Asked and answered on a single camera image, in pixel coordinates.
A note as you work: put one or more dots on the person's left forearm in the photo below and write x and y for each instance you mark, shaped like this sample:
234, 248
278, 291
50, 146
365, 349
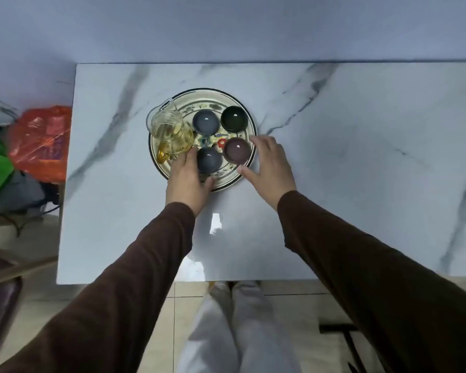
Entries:
120, 287

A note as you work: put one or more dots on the dark brown chair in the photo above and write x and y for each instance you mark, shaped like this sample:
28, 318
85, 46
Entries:
0, 306

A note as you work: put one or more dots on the person's leg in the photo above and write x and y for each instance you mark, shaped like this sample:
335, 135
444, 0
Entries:
264, 337
209, 337

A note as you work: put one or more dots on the person's left hand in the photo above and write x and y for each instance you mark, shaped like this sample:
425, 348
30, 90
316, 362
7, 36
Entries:
184, 182

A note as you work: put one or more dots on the person's right forearm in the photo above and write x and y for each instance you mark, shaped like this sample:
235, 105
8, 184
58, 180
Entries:
373, 287

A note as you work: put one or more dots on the person's left leg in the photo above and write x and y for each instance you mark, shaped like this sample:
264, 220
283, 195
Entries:
209, 337

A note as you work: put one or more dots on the orange plastic bag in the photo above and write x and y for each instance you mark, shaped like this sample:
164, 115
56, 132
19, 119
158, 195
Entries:
39, 143

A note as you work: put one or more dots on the light grey-blue teacup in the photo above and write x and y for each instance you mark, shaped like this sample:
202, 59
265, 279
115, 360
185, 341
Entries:
206, 122

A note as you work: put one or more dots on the dark blue teacup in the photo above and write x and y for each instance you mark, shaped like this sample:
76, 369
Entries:
209, 161

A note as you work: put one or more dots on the person's right leg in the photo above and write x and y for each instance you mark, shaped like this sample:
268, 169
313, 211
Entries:
264, 337

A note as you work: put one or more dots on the glass pitcher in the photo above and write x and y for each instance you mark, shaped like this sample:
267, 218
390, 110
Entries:
171, 132

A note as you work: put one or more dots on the person's right hand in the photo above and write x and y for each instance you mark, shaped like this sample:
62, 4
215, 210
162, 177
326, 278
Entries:
273, 174

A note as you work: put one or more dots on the grey cloth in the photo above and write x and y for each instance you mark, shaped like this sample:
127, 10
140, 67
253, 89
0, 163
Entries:
19, 194

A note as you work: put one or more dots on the floral ceramic plate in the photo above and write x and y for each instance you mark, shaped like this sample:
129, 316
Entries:
207, 97

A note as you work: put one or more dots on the black metal stool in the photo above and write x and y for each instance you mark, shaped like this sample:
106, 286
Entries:
336, 328

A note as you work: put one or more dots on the purple teacup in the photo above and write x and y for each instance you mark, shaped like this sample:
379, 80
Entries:
237, 149

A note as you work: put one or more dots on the dark green teacup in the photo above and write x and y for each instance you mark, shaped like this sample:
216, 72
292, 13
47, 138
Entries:
233, 119

